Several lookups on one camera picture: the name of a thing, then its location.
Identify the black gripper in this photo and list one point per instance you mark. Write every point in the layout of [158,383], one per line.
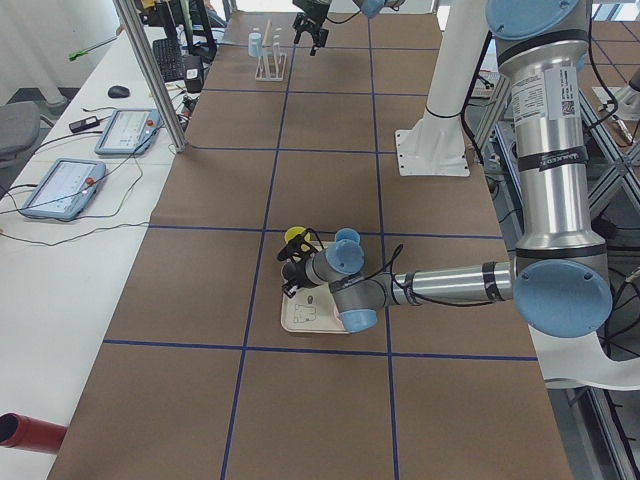
[313,11]
[291,271]

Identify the light blue cup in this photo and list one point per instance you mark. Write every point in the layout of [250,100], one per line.
[347,237]
[254,44]

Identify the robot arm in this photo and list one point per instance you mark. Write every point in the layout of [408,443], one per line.
[557,274]
[370,8]

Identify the yellow plastic cup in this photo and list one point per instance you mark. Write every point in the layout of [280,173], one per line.
[295,231]

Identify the pink plastic cup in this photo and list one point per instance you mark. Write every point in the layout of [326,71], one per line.
[337,314]

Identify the cream serving tray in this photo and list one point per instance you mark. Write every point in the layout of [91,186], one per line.
[312,305]

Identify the black keyboard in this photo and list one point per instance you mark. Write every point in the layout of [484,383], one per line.
[168,55]

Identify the black computer mouse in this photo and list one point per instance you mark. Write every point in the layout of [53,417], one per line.
[118,92]

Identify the teach pendant far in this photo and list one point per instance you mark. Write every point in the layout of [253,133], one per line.
[128,131]

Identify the teach pendant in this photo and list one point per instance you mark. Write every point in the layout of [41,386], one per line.
[128,131]
[65,190]

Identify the teach pendant near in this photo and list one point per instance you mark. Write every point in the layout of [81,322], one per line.
[65,190]

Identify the red fire extinguisher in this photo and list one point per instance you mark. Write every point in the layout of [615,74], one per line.
[29,434]

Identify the white wire cup rack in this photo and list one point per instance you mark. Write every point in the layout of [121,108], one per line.
[271,65]

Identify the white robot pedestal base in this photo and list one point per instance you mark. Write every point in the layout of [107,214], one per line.
[435,145]

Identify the aluminium frame post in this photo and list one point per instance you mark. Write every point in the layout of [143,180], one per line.
[142,49]

